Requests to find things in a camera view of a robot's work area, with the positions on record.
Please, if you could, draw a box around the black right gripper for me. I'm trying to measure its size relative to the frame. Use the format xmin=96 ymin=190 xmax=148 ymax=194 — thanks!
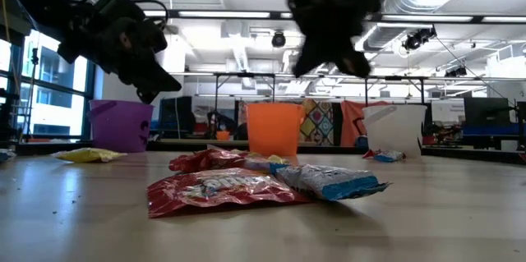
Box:
xmin=287 ymin=0 xmax=371 ymax=79

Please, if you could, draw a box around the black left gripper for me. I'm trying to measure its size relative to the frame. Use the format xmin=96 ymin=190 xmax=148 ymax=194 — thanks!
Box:
xmin=57 ymin=11 xmax=182 ymax=105

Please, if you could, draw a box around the yellow candy packet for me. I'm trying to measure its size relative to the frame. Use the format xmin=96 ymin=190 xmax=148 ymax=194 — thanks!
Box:
xmin=49 ymin=147 xmax=128 ymax=163
xmin=236 ymin=150 xmax=293 ymax=175

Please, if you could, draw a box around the black monitor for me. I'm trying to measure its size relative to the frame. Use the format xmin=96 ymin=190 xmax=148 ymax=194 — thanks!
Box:
xmin=464 ymin=97 xmax=511 ymax=128
xmin=159 ymin=96 xmax=193 ymax=134

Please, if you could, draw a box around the purple plastic bucket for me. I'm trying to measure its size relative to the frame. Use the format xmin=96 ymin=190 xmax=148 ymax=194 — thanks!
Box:
xmin=86 ymin=99 xmax=155 ymax=154

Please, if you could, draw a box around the orange hanging cloth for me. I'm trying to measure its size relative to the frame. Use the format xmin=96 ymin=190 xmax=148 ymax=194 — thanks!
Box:
xmin=339 ymin=100 xmax=390 ymax=147

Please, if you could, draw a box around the colourful patchwork quilt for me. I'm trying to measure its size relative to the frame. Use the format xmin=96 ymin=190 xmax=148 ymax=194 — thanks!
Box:
xmin=298 ymin=98 xmax=342 ymax=147

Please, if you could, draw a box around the orange pumpkin face bucket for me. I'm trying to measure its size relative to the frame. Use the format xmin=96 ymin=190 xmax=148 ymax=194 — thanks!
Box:
xmin=246 ymin=102 xmax=306 ymax=157

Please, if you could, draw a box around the black ceiling spotlight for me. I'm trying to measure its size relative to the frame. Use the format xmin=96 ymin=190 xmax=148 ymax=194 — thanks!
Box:
xmin=401 ymin=26 xmax=437 ymax=52
xmin=445 ymin=66 xmax=468 ymax=78

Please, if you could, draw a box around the white plastic bucket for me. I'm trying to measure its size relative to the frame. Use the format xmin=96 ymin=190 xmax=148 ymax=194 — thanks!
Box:
xmin=361 ymin=104 xmax=428 ymax=159

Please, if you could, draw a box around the long ceiling light strip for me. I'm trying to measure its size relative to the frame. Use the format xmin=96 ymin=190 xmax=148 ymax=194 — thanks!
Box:
xmin=381 ymin=14 xmax=474 ymax=23
xmin=178 ymin=10 xmax=271 ymax=19

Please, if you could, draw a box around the large black framed window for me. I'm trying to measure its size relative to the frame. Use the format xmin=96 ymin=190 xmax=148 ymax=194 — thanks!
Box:
xmin=0 ymin=27 xmax=98 ymax=142

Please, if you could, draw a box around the black round ceiling camera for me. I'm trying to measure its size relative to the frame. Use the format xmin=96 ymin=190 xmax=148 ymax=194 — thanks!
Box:
xmin=270 ymin=30 xmax=288 ymax=48

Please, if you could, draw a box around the black gantry frame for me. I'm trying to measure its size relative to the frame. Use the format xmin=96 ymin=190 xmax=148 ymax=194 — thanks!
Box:
xmin=364 ymin=75 xmax=427 ymax=106
xmin=213 ymin=71 xmax=276 ymax=111

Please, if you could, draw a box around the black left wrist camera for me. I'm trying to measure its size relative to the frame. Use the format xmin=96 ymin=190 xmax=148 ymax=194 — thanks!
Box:
xmin=80 ymin=0 xmax=132 ymax=21

